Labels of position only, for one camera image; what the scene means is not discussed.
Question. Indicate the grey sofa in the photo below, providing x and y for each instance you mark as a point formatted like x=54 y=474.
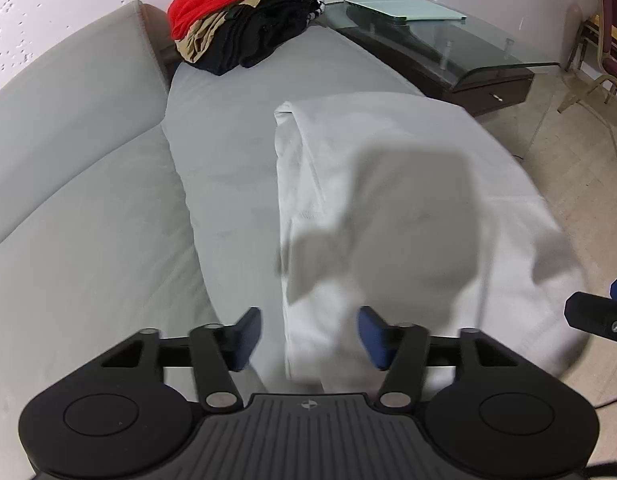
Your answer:
x=88 y=185

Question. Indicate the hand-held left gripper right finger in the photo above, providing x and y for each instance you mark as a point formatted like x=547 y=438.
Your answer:
x=373 y=336

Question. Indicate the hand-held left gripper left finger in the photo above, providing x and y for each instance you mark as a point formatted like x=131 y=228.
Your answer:
x=248 y=336

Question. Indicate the white t-shirt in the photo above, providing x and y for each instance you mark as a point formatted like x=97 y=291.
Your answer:
x=388 y=135

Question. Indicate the pale green sheet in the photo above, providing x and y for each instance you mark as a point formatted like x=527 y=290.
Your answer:
x=413 y=10

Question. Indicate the black garment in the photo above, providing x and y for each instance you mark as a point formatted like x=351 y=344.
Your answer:
x=268 y=30

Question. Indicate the metal frame chair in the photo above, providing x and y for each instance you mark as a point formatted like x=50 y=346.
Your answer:
x=608 y=60

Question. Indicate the glass coffee table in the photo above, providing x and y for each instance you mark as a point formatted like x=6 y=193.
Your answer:
x=438 y=60

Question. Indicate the tan garment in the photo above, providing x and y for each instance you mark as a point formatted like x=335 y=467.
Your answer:
x=198 y=37

